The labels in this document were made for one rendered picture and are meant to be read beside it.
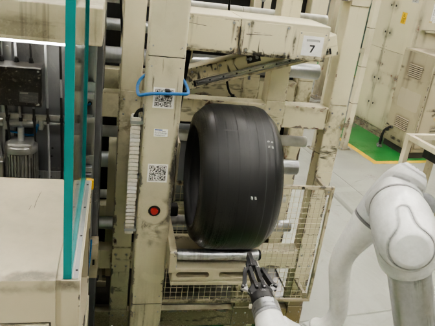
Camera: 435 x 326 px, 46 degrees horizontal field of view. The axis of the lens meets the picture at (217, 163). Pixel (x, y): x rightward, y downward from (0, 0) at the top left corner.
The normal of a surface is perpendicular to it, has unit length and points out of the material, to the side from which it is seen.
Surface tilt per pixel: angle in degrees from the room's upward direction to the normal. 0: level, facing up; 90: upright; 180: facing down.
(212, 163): 66
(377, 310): 0
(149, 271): 90
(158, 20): 90
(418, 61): 90
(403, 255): 85
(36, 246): 0
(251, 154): 50
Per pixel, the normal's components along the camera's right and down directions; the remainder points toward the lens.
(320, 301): 0.12, -0.92
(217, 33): 0.18, 0.39
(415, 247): -0.19, 0.27
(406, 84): -0.94, 0.01
